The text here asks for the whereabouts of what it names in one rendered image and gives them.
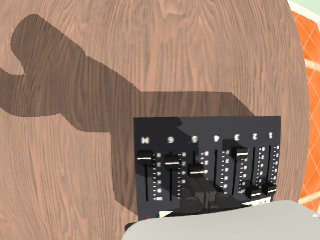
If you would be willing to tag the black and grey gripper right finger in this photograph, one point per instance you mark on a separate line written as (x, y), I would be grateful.
(215, 202)

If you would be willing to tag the black lighting desk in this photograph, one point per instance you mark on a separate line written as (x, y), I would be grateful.
(168, 149)

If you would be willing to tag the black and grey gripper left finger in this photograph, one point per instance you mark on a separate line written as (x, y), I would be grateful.
(191, 195)

